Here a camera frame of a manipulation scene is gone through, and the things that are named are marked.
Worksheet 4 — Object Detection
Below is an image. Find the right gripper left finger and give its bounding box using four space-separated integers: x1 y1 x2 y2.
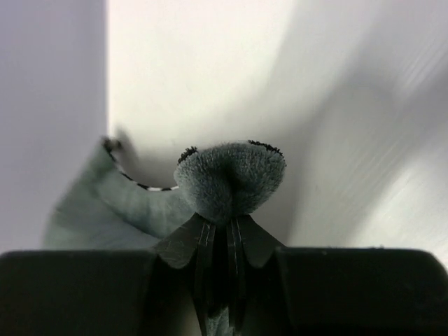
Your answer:
154 214 216 335

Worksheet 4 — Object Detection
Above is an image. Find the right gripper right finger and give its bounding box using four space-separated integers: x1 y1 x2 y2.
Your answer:
226 215 283 331

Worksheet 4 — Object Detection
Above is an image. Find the zebra and green pillowcase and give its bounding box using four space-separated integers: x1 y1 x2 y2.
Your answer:
41 134 288 336

